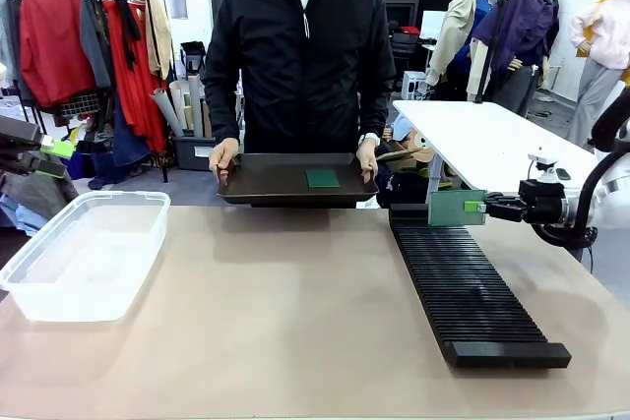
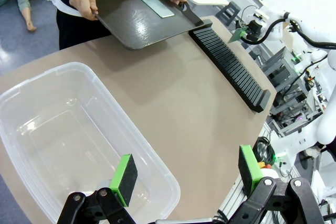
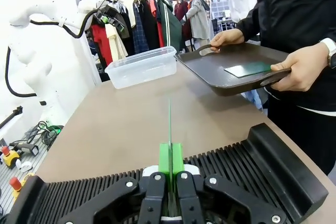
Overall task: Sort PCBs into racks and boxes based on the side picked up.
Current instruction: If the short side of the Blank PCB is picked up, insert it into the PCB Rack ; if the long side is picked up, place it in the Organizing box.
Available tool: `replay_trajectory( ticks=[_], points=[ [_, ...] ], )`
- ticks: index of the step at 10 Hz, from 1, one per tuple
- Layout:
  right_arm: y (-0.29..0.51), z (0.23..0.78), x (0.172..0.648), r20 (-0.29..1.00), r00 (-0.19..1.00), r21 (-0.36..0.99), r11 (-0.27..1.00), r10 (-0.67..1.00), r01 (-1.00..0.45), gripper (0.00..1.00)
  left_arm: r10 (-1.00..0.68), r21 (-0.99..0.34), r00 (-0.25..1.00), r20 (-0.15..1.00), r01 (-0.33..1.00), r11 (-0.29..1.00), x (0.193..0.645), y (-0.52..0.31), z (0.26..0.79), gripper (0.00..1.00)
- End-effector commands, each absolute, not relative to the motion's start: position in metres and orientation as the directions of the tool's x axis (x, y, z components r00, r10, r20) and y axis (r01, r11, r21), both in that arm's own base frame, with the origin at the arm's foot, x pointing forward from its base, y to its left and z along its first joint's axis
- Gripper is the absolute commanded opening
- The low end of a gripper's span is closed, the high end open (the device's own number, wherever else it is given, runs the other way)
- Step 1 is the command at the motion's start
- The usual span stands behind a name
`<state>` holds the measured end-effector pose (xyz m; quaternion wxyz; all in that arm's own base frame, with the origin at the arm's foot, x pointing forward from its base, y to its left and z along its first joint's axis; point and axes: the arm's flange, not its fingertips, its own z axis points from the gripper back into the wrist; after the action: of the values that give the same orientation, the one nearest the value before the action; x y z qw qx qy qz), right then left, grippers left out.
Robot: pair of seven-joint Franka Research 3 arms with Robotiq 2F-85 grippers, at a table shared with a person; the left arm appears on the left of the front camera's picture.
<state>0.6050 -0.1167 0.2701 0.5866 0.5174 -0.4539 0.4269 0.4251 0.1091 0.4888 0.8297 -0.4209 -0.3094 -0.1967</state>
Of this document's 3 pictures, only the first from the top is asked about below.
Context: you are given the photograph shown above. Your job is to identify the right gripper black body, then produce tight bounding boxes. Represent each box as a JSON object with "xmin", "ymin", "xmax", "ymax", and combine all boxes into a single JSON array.
[{"xmin": 519, "ymin": 180, "xmax": 568, "ymax": 224}]

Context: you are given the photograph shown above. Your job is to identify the green PCB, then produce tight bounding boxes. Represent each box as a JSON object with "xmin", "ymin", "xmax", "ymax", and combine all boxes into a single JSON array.
[
  {"xmin": 304, "ymin": 168, "xmax": 342, "ymax": 189},
  {"xmin": 426, "ymin": 189, "xmax": 487, "ymax": 227}
]

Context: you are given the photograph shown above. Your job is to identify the dark rectangular serving tray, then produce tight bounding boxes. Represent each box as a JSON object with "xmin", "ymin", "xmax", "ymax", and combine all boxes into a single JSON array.
[{"xmin": 216, "ymin": 151, "xmax": 380, "ymax": 209}]

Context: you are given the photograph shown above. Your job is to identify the person's left forearm black sleeve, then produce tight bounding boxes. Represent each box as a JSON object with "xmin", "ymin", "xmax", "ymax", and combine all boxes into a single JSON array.
[{"xmin": 356, "ymin": 70, "xmax": 398, "ymax": 139}]

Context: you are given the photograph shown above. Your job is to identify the person's right forearm black sleeve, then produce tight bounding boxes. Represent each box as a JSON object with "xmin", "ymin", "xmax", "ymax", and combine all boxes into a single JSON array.
[{"xmin": 201, "ymin": 60, "xmax": 242, "ymax": 146}]

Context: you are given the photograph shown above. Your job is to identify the person's left hand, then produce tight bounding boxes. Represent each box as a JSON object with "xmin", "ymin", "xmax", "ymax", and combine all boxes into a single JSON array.
[{"xmin": 354, "ymin": 141, "xmax": 380, "ymax": 185}]

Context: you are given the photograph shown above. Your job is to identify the person's right hand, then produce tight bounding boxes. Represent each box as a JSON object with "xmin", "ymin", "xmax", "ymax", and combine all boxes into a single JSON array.
[{"xmin": 208, "ymin": 138, "xmax": 242, "ymax": 187}]

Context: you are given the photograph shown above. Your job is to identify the grey cloth pile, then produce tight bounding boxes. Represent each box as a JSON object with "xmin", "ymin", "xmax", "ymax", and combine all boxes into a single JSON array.
[{"xmin": 0, "ymin": 173, "xmax": 80, "ymax": 229}]

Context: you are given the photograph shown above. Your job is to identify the white standing table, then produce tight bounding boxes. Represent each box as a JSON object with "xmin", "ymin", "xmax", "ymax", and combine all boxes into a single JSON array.
[{"xmin": 392, "ymin": 98, "xmax": 599, "ymax": 206}]

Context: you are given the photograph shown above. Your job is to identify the blue jeans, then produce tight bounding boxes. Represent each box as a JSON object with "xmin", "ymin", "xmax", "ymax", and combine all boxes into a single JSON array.
[{"xmin": 91, "ymin": 99, "xmax": 149, "ymax": 190}]

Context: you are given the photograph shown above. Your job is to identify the dark clothes pile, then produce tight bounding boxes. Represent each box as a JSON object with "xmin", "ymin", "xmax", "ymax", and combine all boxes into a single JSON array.
[{"xmin": 376, "ymin": 163, "xmax": 429, "ymax": 208}]

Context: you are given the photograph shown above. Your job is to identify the black slotted PCB rack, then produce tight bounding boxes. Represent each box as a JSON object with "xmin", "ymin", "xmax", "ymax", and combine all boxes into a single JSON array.
[{"xmin": 388, "ymin": 203, "xmax": 573, "ymax": 370}]

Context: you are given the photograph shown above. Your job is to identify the clear plastic storage box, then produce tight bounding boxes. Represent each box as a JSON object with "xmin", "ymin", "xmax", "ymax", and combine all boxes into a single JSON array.
[{"xmin": 0, "ymin": 190, "xmax": 172, "ymax": 323}]

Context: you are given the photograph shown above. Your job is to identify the brown cardboard piece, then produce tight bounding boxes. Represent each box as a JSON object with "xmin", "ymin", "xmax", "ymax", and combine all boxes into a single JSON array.
[{"xmin": 376, "ymin": 142, "xmax": 434, "ymax": 163}]

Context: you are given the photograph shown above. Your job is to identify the red dress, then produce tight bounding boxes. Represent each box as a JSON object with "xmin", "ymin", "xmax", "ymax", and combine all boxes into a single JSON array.
[{"xmin": 102, "ymin": 0, "xmax": 168, "ymax": 153}]

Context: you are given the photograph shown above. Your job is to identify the red jacket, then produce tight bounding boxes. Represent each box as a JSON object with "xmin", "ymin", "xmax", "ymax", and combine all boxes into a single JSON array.
[{"xmin": 19, "ymin": 0, "xmax": 97, "ymax": 109}]

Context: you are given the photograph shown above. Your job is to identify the dark grey garment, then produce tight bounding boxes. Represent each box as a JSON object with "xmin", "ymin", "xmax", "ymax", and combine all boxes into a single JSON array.
[{"xmin": 78, "ymin": 0, "xmax": 114, "ymax": 91}]

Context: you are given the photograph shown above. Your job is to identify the grey paper roll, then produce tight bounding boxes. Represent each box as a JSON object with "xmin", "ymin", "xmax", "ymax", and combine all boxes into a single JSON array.
[{"xmin": 150, "ymin": 88, "xmax": 184, "ymax": 139}]

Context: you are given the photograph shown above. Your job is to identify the beige cardboard tube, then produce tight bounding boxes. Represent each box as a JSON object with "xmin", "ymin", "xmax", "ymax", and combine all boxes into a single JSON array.
[
  {"xmin": 186, "ymin": 73, "xmax": 205, "ymax": 139},
  {"xmin": 169, "ymin": 80, "xmax": 191, "ymax": 136}
]

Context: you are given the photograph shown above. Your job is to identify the black storage bin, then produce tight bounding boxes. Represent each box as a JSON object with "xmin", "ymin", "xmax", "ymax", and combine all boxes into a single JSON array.
[{"xmin": 171, "ymin": 133, "xmax": 218, "ymax": 173}]

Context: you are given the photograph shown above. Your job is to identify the light grey garment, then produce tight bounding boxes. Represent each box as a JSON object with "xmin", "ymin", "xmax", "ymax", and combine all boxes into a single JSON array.
[{"xmin": 0, "ymin": 0, "xmax": 26, "ymax": 87}]

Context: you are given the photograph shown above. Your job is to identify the white computer case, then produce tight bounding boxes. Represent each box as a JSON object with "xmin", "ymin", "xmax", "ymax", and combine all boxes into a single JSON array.
[{"xmin": 402, "ymin": 70, "xmax": 429, "ymax": 99}]

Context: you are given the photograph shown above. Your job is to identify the black scarf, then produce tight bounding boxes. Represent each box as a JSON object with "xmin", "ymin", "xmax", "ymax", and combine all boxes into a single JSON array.
[{"xmin": 113, "ymin": 0, "xmax": 142, "ymax": 72}]

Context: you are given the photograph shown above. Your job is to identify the beige garment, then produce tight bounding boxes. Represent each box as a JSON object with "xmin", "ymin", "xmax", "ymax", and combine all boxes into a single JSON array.
[{"xmin": 145, "ymin": 0, "xmax": 173, "ymax": 80}]

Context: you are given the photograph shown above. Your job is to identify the black pole stand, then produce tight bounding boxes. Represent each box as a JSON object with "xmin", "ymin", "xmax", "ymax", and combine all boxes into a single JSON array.
[{"xmin": 474, "ymin": 0, "xmax": 508, "ymax": 104}]

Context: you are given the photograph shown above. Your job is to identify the figure in purple jacket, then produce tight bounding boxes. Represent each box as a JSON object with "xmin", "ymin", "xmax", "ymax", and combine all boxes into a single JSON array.
[{"xmin": 472, "ymin": 0, "xmax": 562, "ymax": 116}]

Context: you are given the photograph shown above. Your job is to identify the black office chair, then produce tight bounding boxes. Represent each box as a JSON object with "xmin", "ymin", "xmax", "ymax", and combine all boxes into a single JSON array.
[{"xmin": 391, "ymin": 30, "xmax": 422, "ymax": 91}]

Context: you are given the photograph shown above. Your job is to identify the mannequin in pink hoodie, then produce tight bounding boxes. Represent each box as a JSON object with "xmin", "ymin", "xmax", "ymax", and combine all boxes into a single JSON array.
[{"xmin": 568, "ymin": 0, "xmax": 630, "ymax": 149}]

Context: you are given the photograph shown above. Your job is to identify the mannequin in beige coat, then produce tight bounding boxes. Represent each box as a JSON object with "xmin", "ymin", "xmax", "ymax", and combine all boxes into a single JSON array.
[{"xmin": 425, "ymin": 0, "xmax": 526, "ymax": 101}]

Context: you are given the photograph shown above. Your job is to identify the white monitor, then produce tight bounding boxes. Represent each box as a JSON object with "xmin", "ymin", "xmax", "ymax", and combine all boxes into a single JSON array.
[{"xmin": 420, "ymin": 10, "xmax": 454, "ymax": 40}]

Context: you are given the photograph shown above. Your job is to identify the person in black jacket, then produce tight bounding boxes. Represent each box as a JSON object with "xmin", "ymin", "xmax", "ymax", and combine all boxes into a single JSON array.
[{"xmin": 201, "ymin": 0, "xmax": 398, "ymax": 155}]

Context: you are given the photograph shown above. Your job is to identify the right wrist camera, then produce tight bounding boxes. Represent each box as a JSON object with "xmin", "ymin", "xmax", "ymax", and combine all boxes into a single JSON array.
[{"xmin": 527, "ymin": 147, "xmax": 560, "ymax": 183}]

